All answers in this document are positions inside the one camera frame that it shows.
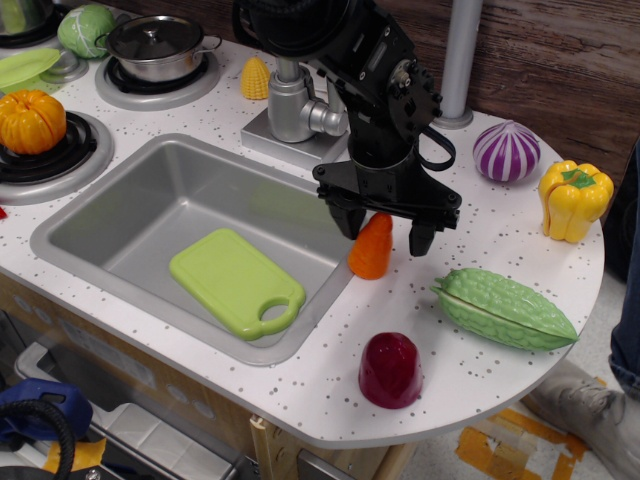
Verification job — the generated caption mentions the grey stove burner front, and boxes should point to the grey stove burner front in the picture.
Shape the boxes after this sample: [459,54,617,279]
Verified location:
[1,112,114,206]

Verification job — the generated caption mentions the grey stove burner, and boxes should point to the grey stove burner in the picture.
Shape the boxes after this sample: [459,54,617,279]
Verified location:
[95,53,220,112]
[1,112,114,206]

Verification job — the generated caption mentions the green plastic cutting board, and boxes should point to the green plastic cutting board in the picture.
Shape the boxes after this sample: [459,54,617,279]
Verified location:
[169,228,306,341]

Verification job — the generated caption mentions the yellow toy bell pepper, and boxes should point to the yellow toy bell pepper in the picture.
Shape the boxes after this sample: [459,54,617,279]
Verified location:
[538,160,614,243]

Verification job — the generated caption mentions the green toy cabbage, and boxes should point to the green toy cabbage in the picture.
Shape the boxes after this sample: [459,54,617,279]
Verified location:
[57,4,116,59]

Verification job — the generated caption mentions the silver toy faucet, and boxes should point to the silver toy faucet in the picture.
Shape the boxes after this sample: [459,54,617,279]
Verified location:
[241,58,348,170]

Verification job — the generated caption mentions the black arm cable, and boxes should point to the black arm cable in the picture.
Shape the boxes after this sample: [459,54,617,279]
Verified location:
[414,125,457,171]

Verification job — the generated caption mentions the grey sneaker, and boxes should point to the grey sneaker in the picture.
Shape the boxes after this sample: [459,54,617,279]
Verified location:
[522,361,639,479]

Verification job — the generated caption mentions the blue jeans leg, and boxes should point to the blue jeans leg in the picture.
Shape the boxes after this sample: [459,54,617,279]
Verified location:
[608,279,640,401]

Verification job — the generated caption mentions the small steel pot with lid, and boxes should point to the small steel pot with lid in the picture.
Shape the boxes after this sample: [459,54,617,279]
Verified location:
[95,15,222,83]

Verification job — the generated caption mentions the grey toy sink basin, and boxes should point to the grey toy sink basin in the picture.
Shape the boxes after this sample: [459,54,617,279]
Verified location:
[29,132,382,368]

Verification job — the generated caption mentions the grey stove burner rear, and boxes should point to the grey stove burner rear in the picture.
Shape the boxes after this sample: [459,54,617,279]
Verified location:
[95,53,220,112]

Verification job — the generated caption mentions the grey metal pole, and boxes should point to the grey metal pole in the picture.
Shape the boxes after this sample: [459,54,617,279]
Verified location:
[435,0,484,130]

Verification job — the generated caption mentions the blue clamp handle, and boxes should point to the blue clamp handle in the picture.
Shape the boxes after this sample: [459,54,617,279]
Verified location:
[1,378,93,442]

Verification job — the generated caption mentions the orange toy carrot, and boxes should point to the orange toy carrot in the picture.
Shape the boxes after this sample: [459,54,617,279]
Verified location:
[347,213,393,280]

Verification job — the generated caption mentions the green toy bitter gourd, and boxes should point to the green toy bitter gourd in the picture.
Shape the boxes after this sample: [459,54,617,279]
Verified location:
[431,268,579,351]

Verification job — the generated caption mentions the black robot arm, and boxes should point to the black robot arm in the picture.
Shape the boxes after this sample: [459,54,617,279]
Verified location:
[233,1,461,256]

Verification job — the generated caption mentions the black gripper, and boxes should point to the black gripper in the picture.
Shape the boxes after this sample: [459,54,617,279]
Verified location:
[312,153,461,257]

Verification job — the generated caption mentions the orange toy pumpkin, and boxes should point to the orange toy pumpkin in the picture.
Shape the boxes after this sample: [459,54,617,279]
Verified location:
[1,90,67,155]

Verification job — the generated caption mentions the purple striped toy onion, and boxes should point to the purple striped toy onion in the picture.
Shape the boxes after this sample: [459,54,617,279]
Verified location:
[472,120,541,182]

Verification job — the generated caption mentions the yellow toy corn piece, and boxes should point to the yellow toy corn piece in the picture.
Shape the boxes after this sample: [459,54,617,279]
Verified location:
[240,57,270,100]

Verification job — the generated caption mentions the light green plastic plate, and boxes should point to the light green plastic plate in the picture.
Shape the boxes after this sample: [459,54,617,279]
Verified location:
[0,48,61,91]

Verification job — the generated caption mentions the steel pot top left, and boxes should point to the steel pot top left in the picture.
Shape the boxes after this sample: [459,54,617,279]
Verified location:
[1,0,61,49]

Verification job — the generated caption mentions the dark red toy strawberry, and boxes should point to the dark red toy strawberry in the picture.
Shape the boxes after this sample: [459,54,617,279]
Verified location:
[358,332,423,409]

